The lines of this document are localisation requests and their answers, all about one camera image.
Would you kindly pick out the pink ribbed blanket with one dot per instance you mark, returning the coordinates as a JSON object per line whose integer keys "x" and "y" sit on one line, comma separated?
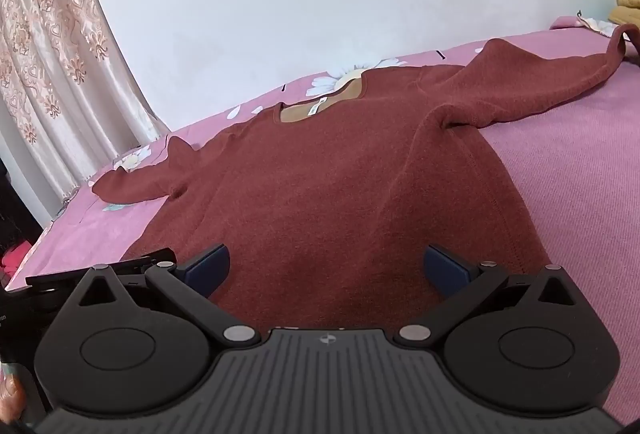
{"x": 575, "y": 189}

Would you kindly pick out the yellow folded cloth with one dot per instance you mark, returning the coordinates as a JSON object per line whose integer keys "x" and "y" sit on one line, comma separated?
{"x": 627, "y": 9}

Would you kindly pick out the person's left hand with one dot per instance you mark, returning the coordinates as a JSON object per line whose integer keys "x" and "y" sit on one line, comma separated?
{"x": 10, "y": 391}

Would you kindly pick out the red-brown knit sweater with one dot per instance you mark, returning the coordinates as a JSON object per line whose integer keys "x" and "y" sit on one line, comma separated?
{"x": 325, "y": 189}

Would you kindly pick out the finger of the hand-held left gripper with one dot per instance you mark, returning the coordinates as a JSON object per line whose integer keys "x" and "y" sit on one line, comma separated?
{"x": 60, "y": 275}

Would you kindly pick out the white cloth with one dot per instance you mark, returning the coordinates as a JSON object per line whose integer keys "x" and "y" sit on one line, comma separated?
{"x": 597, "y": 24}

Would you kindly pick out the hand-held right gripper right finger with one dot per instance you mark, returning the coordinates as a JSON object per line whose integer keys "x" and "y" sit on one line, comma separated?
{"x": 445, "y": 268}

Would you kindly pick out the beige patterned curtain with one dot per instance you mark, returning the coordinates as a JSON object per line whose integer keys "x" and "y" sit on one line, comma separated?
{"x": 50, "y": 39}

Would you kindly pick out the pink floral bedsheet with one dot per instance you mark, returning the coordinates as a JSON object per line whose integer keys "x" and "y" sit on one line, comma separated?
{"x": 300, "y": 89}

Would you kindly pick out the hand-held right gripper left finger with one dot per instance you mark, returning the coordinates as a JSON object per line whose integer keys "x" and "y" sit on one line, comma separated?
{"x": 209, "y": 268}

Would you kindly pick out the red cloth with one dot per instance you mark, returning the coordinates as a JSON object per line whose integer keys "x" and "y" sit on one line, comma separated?
{"x": 12, "y": 259}

